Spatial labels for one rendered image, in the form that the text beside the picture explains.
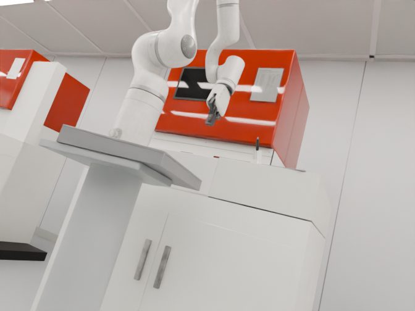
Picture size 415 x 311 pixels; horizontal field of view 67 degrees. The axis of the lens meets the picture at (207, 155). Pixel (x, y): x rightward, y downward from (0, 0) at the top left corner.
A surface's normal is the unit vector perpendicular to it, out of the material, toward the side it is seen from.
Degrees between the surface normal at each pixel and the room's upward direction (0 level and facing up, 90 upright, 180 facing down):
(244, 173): 90
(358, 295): 90
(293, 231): 90
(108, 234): 90
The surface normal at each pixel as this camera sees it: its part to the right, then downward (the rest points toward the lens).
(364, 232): -0.39, -0.32
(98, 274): 0.71, 0.05
